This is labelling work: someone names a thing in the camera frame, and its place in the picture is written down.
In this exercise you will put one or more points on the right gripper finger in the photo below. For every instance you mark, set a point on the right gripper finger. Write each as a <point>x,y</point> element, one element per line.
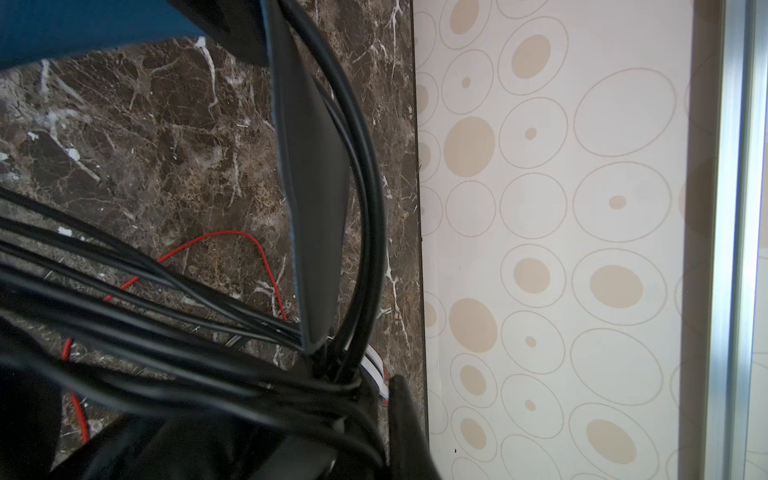
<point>408,449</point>

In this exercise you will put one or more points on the white black headphones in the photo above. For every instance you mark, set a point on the white black headphones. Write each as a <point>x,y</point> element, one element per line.
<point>372,364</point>

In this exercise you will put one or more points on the black blue headphones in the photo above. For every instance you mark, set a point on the black blue headphones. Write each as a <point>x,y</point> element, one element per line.
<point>212,400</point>

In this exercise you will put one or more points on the silver aluminium back rail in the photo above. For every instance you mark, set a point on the silver aluminium back rail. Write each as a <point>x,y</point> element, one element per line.
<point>736,232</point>

